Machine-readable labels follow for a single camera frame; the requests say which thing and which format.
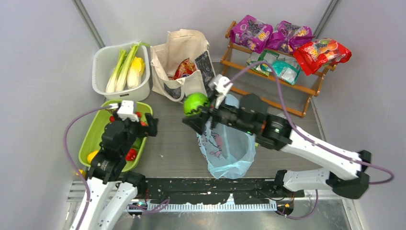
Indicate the yellow napa cabbage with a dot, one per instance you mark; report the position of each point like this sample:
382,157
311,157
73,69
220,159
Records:
134,76

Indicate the canvas tote bag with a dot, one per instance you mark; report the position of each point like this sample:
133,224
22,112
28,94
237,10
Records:
166,58

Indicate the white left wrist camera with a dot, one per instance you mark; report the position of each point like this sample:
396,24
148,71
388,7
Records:
124,110

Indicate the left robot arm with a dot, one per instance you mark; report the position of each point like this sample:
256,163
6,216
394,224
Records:
108,190

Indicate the red lychee bunch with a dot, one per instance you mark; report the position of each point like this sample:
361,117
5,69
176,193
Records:
139,115

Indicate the purple snack bag left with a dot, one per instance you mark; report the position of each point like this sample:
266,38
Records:
251,33

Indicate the green orange mango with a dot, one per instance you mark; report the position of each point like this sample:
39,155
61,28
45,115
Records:
137,144

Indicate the blue plastic grocery bag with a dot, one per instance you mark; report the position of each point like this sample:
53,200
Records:
229,152

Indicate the green custard apple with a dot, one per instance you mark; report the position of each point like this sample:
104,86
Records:
195,103

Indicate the green celery bunch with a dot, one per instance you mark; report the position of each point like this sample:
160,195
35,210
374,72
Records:
122,78

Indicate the red wax apple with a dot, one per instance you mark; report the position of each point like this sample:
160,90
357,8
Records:
132,155

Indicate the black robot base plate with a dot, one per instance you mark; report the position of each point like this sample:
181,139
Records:
209,191

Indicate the wooden rack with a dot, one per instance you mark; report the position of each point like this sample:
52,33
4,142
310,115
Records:
298,98

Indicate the purple snack bag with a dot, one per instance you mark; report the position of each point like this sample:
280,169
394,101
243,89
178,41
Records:
287,37
251,33

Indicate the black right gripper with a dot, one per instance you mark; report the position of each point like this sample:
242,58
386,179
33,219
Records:
197,122

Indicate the purple snack bag right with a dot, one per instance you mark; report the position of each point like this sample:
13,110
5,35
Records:
287,37

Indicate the yellow toy block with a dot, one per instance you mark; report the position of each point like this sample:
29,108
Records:
81,172

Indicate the teal snack bag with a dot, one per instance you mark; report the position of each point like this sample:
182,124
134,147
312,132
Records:
287,69

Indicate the green plastic tray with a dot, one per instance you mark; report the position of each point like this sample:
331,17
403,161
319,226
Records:
94,136

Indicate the red fruit candy bag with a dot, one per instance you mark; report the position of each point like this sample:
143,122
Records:
315,54

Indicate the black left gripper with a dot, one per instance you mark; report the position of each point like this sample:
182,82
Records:
151,130

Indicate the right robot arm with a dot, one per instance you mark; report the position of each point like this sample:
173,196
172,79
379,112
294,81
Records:
341,171

